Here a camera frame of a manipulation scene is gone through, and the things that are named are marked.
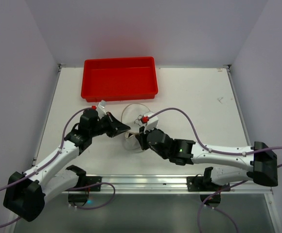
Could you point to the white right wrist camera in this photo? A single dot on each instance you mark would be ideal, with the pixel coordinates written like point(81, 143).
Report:
point(149, 121)

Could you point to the white mesh laundry bag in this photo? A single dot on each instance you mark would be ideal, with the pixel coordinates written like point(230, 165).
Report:
point(130, 116)

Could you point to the red plastic bin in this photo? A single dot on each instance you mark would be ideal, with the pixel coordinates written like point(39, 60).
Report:
point(117, 79)

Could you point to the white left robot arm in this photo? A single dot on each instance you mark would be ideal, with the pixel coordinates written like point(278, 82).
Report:
point(28, 192)

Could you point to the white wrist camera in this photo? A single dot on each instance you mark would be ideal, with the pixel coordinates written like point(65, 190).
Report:
point(100, 108)
point(149, 121)

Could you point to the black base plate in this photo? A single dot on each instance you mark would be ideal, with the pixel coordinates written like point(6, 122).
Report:
point(90, 183)
point(196, 184)

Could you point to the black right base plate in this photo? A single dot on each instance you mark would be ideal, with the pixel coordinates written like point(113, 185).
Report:
point(196, 184)

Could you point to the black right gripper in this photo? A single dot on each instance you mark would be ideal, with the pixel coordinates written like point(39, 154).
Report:
point(142, 140)

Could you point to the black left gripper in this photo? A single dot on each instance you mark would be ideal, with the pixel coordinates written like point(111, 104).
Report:
point(116, 127)

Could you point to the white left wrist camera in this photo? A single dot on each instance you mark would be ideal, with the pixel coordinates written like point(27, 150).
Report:
point(100, 108)

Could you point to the aluminium mounting rail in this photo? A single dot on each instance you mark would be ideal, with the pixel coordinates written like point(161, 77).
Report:
point(165, 184)

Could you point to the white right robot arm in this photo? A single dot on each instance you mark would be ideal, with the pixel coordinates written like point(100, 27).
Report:
point(257, 163)

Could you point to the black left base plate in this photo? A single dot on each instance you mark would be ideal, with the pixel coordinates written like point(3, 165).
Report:
point(90, 183)

